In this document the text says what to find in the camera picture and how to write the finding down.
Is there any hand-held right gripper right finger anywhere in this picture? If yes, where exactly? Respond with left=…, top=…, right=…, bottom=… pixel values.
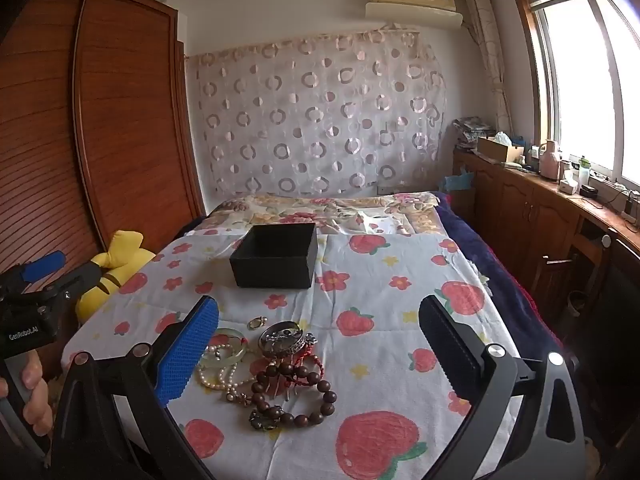
left=417, top=294, right=586, bottom=480

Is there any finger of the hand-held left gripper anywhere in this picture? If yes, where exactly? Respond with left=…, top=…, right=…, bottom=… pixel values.
left=17, top=251, right=67, bottom=283
left=42, top=262, right=103, bottom=307

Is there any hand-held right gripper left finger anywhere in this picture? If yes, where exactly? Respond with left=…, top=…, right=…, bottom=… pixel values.
left=50, top=294, right=221, bottom=480

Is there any pearl necklace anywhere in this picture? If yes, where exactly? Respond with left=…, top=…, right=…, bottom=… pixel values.
left=196, top=342, right=253, bottom=403

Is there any jade bangle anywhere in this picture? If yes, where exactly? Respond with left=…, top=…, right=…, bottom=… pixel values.
left=202, top=327, right=249, bottom=363

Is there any silver bracelet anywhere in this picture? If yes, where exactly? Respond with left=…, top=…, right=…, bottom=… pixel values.
left=258, top=323, right=306, bottom=358

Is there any black cardboard box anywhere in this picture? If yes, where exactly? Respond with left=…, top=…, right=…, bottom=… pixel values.
left=229, top=222, right=318, bottom=289

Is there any red rope bracelet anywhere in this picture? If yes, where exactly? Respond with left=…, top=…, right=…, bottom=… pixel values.
left=270, top=332, right=326, bottom=391

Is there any wooden bead bracelet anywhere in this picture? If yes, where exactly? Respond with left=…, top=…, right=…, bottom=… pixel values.
left=248, top=362, right=337, bottom=433

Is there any person's left hand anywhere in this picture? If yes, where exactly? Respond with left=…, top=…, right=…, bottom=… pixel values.
left=0, top=350, right=54, bottom=438

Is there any yellow plush toy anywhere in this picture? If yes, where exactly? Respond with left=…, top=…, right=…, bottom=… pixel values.
left=75, top=230, right=157, bottom=318

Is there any strawberry print blanket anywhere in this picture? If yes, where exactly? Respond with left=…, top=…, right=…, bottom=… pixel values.
left=60, top=232, right=561, bottom=480

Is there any dark blue blanket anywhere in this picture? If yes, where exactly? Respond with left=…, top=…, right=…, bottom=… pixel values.
left=432, top=191, right=566, bottom=361

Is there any wooden chair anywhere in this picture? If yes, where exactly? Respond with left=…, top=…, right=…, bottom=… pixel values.
left=530, top=252, right=608, bottom=313

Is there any wooden cabinet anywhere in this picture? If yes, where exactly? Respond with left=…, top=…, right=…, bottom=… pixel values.
left=452, top=147, right=640, bottom=331

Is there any blue paper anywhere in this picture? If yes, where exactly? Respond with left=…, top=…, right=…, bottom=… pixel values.
left=442, top=170, right=473, bottom=192

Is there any wooden wardrobe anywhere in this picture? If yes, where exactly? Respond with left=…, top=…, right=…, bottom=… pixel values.
left=0, top=0, right=206, bottom=376

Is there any floral bedsheet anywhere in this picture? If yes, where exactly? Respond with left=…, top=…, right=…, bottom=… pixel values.
left=182, top=191, right=446, bottom=238

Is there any brown cardboard box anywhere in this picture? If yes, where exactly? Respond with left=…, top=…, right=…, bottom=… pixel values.
left=476, top=135, right=526, bottom=166

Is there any pink kettle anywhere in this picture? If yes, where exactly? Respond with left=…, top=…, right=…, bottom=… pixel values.
left=537, top=140, right=562, bottom=180

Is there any patterned cloth pile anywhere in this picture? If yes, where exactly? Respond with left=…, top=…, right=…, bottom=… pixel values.
left=452, top=116, right=496, bottom=150

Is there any window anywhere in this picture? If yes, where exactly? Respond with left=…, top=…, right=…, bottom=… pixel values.
left=510, top=0, right=640, bottom=196

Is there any rolled window curtain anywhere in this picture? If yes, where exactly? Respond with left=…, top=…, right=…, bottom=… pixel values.
left=462, top=0, right=513, bottom=136

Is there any white air deflector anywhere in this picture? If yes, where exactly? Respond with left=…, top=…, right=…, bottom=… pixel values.
left=365, top=1, right=463, bottom=28

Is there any circle pattern wall curtain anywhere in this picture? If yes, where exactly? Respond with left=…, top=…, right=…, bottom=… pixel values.
left=185, top=22, right=448, bottom=198

